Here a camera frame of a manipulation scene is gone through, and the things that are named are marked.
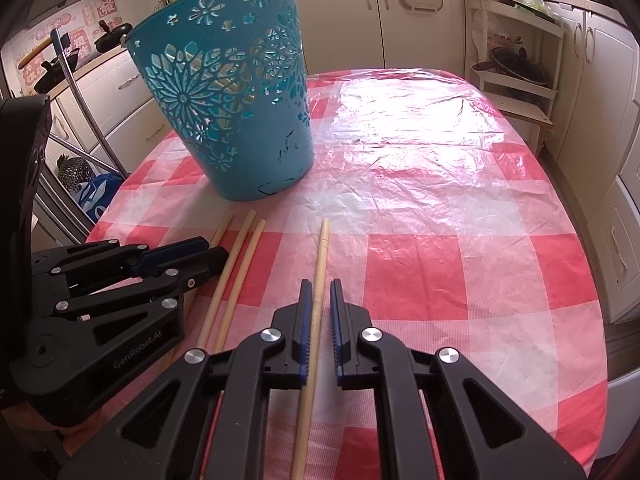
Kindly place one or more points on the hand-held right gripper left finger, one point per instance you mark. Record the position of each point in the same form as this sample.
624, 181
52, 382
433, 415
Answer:
306, 332

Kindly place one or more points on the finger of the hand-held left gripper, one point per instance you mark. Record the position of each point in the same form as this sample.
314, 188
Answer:
200, 267
170, 255

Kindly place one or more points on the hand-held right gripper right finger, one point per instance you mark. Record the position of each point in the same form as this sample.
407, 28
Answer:
334, 332

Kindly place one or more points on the wooden chopstick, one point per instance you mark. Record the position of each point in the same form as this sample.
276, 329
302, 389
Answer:
242, 275
320, 270
230, 270
222, 230

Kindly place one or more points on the teal plastic cutout basket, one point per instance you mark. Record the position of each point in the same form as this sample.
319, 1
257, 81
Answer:
260, 150

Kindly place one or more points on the blue white bag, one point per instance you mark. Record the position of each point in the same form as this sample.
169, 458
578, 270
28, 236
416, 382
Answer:
97, 197

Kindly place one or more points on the grey metal rails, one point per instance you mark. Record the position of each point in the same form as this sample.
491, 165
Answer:
60, 195

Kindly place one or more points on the red checkered plastic tablecloth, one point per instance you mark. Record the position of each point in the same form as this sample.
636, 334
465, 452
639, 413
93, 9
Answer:
450, 260

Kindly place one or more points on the cream drawer cabinet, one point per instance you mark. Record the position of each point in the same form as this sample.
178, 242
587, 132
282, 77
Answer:
120, 105

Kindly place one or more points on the black wok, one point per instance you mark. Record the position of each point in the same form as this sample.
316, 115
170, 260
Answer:
112, 40
55, 72

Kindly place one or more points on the wooden stick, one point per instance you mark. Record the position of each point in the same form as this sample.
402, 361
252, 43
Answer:
35, 52

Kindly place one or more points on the cream door cabinets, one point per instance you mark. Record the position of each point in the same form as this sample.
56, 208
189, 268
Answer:
350, 20

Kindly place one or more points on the dark pan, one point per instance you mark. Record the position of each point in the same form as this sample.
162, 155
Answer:
515, 67

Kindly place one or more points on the white shelf rack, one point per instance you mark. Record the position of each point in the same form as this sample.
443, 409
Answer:
550, 60

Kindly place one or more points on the cream tall cabinets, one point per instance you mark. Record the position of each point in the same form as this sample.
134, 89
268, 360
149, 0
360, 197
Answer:
610, 110

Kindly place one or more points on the clear green plastic bag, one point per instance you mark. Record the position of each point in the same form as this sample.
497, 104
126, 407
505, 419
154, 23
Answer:
530, 0

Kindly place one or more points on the pink wall stickers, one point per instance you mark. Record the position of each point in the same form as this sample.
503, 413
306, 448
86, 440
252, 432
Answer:
85, 15

